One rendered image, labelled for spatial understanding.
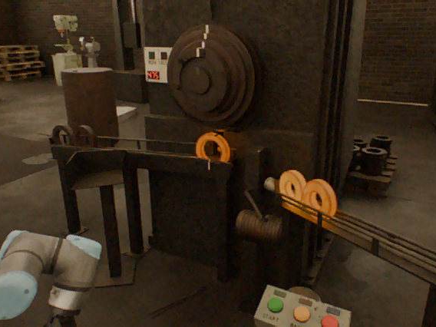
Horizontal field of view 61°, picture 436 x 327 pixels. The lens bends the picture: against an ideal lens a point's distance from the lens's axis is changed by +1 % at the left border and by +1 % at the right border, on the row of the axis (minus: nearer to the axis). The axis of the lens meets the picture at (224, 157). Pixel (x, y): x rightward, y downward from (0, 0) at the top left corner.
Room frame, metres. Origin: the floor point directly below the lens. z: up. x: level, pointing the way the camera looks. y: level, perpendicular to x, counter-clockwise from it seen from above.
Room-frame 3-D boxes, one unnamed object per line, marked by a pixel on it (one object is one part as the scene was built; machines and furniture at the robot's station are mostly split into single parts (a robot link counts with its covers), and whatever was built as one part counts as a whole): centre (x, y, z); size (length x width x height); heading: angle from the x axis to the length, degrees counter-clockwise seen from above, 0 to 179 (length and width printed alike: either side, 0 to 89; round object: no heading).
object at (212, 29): (1.77, 0.06, 1.12); 0.47 x 0.06 x 0.47; 63
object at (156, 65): (2.03, 0.31, 1.15); 0.26 x 0.02 x 0.18; 63
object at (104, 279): (1.78, 0.64, 0.36); 0.26 x 0.20 x 0.72; 98
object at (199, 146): (1.77, 0.06, 0.75); 0.18 x 0.03 x 0.18; 62
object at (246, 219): (1.50, -0.17, 0.27); 0.22 x 0.13 x 0.53; 63
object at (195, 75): (1.69, 0.10, 1.12); 0.28 x 0.06 x 0.28; 63
